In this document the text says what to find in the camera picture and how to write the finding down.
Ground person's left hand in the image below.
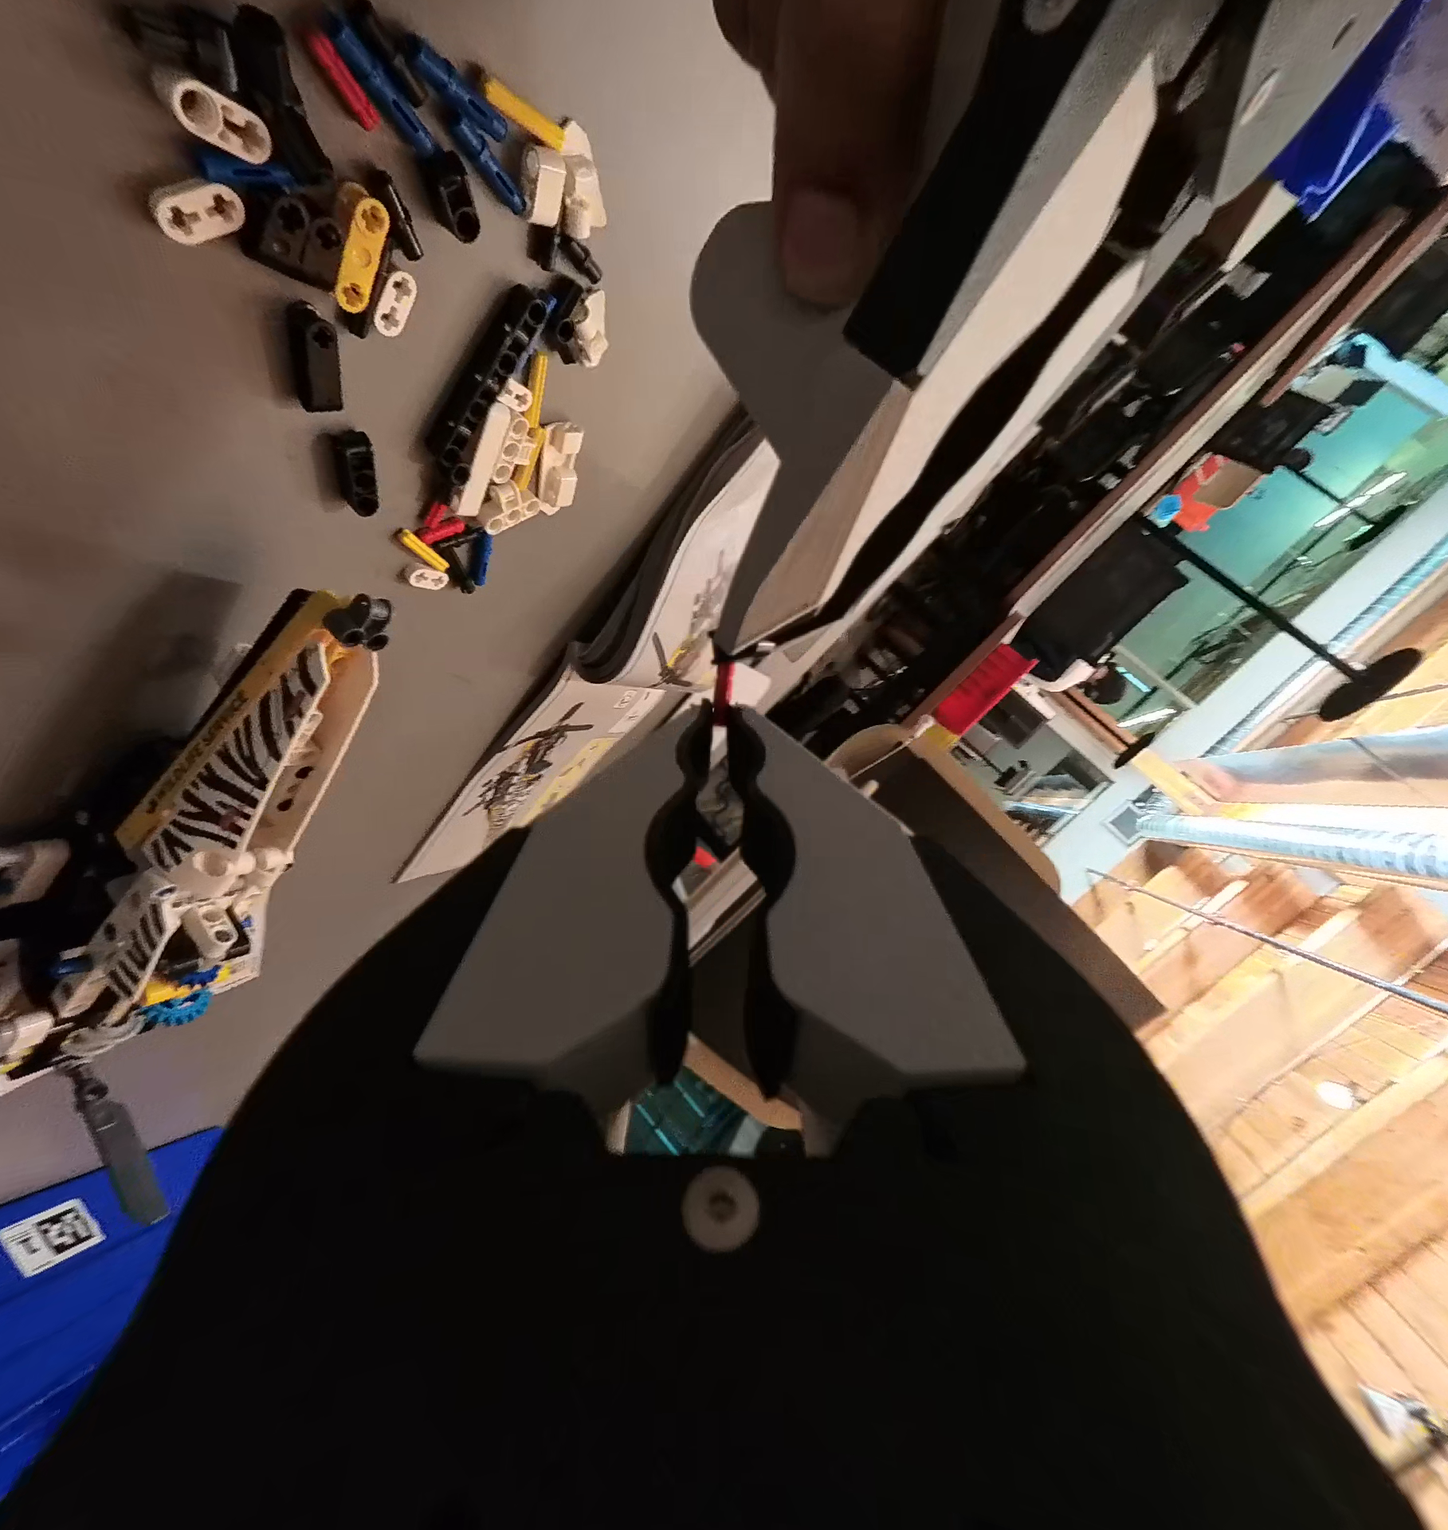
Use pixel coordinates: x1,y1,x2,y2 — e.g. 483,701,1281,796
716,0,953,314

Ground pile of lego pieces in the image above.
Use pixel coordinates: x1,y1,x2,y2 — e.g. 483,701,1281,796
116,0,614,594

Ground zebra striped lego helicopter model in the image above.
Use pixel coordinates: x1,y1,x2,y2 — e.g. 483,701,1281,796
0,590,392,1226

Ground row of yellow red bins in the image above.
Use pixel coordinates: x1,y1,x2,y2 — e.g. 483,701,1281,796
930,644,1038,737

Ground clear lego parts bags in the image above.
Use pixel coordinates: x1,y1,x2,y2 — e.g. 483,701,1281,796
1382,0,1448,185

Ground silver ventilation duct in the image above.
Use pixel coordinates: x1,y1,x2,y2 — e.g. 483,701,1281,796
1138,730,1448,901

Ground lego instruction booklet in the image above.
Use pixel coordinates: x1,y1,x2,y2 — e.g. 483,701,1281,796
397,405,787,884

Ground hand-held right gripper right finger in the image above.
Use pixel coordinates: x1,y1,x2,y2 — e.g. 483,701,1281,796
727,705,1027,1139

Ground black floor lamp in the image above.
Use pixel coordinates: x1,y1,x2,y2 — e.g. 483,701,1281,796
1154,515,1423,720

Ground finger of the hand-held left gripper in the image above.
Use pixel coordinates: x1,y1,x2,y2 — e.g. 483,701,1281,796
787,256,1154,660
724,18,1163,652

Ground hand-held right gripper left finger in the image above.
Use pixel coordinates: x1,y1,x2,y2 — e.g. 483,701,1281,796
413,705,727,1139

